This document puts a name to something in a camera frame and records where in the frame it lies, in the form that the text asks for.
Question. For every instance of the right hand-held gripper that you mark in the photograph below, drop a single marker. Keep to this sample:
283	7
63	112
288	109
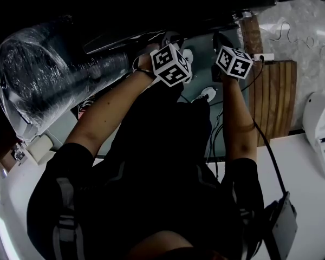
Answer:
233	62

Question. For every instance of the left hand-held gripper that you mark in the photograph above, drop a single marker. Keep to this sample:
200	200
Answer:
170	66

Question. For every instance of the person's left forearm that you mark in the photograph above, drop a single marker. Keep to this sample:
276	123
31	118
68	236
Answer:
108	118

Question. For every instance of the person's right forearm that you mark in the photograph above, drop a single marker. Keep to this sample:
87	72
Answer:
238	123

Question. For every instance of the person's left hand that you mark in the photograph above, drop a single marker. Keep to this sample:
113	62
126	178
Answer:
145	62

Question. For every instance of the person's left white shoe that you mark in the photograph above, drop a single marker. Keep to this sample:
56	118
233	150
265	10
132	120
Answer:
188	56

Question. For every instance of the person's white shoe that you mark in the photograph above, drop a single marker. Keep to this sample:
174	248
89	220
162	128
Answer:
188	56
205	94

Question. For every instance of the white power strip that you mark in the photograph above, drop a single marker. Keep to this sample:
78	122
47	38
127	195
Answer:
266	57

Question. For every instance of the person's right white shoe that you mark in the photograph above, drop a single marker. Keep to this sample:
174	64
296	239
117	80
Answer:
205	94

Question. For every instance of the wooden slat mat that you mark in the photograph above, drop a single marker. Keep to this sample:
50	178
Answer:
273	101

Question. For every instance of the red round device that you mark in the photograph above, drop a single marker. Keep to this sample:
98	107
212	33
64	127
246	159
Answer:
84	108

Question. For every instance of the white toilet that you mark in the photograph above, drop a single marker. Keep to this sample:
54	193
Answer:
321	134

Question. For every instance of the person's black shirt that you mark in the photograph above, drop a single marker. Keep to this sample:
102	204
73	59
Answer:
151	185

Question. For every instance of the plastic-wrapped dark appliance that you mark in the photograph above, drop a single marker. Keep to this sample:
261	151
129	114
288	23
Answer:
48	77

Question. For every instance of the white platform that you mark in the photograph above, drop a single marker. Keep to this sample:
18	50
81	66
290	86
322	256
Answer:
306	188

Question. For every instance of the black battery pack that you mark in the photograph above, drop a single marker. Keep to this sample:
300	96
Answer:
283	223

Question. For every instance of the wooden frame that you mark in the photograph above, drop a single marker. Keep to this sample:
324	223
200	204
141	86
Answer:
250	35

